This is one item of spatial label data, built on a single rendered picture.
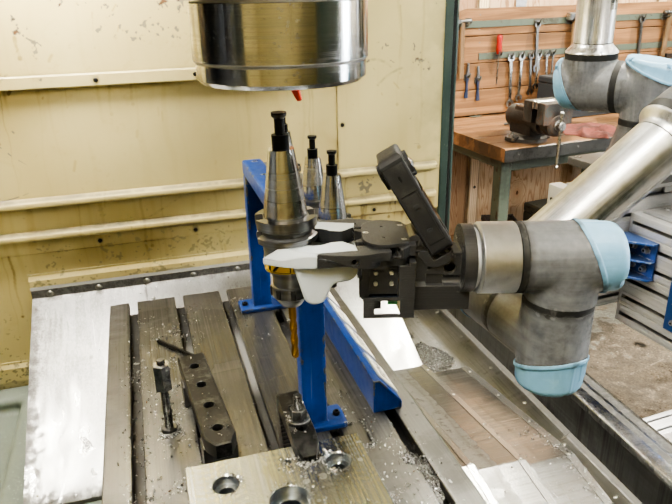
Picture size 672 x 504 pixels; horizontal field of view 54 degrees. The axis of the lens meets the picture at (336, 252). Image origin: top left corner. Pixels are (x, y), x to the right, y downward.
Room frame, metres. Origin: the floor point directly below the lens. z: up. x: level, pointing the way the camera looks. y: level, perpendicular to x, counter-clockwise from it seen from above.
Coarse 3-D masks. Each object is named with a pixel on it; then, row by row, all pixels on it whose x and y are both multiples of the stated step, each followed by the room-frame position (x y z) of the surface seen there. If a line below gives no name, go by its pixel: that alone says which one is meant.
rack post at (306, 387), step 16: (304, 304) 0.86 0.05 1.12; (320, 304) 0.87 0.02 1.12; (304, 320) 0.86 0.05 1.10; (320, 320) 0.87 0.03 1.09; (304, 336) 0.86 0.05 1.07; (320, 336) 0.87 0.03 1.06; (304, 352) 0.86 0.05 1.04; (320, 352) 0.87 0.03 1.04; (304, 368) 0.86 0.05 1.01; (320, 368) 0.87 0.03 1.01; (304, 384) 0.86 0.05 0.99; (320, 384) 0.87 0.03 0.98; (304, 400) 0.86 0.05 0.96; (320, 400) 0.87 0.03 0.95; (320, 416) 0.87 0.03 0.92; (336, 416) 0.88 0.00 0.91
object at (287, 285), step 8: (272, 280) 0.63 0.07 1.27; (280, 280) 0.61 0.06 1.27; (288, 280) 0.61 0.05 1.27; (296, 280) 0.61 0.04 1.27; (272, 288) 0.62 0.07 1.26; (280, 288) 0.62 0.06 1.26; (288, 288) 0.61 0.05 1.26; (296, 288) 0.61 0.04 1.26; (280, 296) 0.61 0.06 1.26; (288, 296) 0.61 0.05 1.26; (296, 296) 0.61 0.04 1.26; (288, 304) 0.62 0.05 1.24; (296, 304) 0.62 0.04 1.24
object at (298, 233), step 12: (312, 216) 0.62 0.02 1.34; (264, 228) 0.61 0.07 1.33; (276, 228) 0.60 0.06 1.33; (288, 228) 0.60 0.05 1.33; (300, 228) 0.60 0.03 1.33; (312, 228) 0.64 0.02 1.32; (264, 240) 0.61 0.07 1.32; (276, 240) 0.60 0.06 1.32; (288, 240) 0.60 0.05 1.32; (300, 240) 0.60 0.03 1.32; (312, 240) 0.61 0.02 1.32
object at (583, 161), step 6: (570, 156) 1.54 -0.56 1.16; (576, 156) 1.53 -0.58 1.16; (582, 156) 1.54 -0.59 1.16; (588, 156) 1.53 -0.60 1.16; (594, 156) 1.53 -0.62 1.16; (600, 156) 1.53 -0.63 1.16; (570, 162) 1.53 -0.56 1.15; (576, 162) 1.51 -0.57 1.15; (582, 162) 1.49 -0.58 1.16; (588, 162) 1.48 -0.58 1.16; (582, 168) 1.49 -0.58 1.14; (666, 180) 1.36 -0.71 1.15; (660, 186) 1.42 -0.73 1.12; (666, 186) 1.43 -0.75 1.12; (654, 192) 1.43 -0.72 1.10
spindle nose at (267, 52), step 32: (192, 0) 0.59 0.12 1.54; (224, 0) 0.56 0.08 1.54; (256, 0) 0.55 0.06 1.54; (288, 0) 0.55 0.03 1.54; (320, 0) 0.56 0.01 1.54; (352, 0) 0.58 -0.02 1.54; (192, 32) 0.60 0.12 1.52; (224, 32) 0.56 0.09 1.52; (256, 32) 0.55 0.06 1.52; (288, 32) 0.55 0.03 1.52; (320, 32) 0.56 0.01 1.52; (352, 32) 0.58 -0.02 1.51; (224, 64) 0.56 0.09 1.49; (256, 64) 0.55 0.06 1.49; (288, 64) 0.55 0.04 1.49; (320, 64) 0.56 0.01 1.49; (352, 64) 0.59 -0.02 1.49
